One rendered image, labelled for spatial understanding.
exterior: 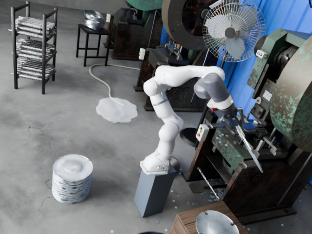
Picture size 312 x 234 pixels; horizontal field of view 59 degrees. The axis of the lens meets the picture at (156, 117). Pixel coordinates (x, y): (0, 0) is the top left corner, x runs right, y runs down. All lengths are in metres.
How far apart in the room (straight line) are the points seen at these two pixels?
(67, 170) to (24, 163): 0.55
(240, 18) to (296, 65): 1.19
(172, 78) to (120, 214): 1.20
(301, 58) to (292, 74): 0.09
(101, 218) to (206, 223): 0.79
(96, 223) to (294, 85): 1.60
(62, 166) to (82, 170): 0.15
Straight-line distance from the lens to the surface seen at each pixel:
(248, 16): 2.68
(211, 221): 1.96
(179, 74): 1.53
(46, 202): 2.31
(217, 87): 1.32
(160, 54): 3.65
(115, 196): 2.37
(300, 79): 1.57
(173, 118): 1.83
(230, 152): 2.21
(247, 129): 2.19
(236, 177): 2.11
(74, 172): 2.16
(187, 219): 1.91
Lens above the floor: 1.76
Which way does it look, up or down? 30 degrees down
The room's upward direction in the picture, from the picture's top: 15 degrees clockwise
